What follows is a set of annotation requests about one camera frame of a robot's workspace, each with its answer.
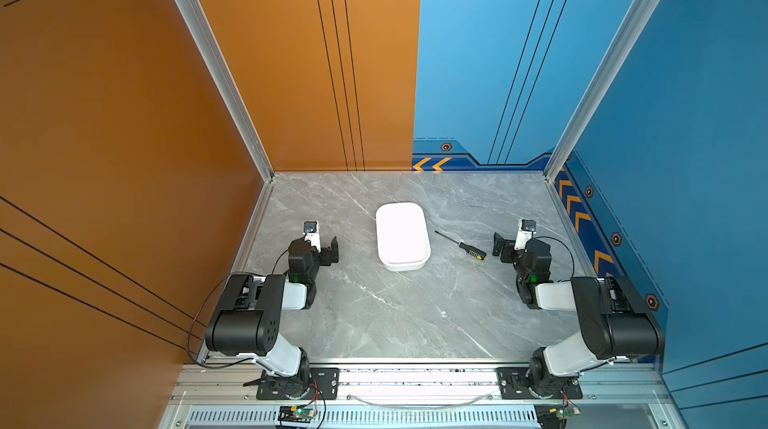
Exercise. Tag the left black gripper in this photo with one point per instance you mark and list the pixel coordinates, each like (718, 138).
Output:
(325, 258)

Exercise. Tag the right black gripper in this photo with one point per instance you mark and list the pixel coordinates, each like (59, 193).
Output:
(508, 248)

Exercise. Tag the black yellow screwdriver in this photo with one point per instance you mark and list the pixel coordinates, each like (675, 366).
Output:
(469, 249)

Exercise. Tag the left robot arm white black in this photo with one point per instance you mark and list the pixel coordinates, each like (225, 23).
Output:
(246, 320)

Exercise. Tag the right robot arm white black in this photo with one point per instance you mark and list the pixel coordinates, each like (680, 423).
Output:
(614, 323)

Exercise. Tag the white plastic bin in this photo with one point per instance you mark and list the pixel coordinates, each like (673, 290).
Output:
(402, 236)

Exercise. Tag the left green circuit board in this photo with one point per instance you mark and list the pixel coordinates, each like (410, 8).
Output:
(296, 416)

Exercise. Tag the green circuit board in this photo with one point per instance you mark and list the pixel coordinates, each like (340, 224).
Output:
(555, 417)
(296, 416)

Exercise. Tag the right green circuit board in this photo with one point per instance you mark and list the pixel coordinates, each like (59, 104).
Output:
(555, 417)

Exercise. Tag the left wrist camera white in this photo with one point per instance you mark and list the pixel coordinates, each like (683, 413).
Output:
(311, 234)

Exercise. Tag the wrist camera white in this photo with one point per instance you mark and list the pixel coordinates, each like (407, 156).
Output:
(311, 234)
(526, 231)

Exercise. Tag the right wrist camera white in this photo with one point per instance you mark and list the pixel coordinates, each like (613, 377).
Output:
(526, 231)

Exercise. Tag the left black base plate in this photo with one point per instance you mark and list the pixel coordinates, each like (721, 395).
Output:
(322, 382)

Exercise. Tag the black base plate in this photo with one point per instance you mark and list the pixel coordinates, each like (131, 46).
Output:
(322, 382)
(518, 383)

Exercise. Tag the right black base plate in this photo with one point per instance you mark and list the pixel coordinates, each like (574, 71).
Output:
(518, 383)

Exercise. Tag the aluminium front frame rail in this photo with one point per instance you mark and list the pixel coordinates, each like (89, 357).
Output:
(422, 393)

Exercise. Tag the right aluminium corner post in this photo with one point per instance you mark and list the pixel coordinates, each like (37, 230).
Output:
(625, 38)

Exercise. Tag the aluminium corner post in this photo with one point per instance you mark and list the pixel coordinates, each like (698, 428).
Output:
(203, 35)
(625, 38)

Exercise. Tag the left aluminium corner post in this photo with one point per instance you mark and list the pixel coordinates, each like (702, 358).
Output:
(203, 35)

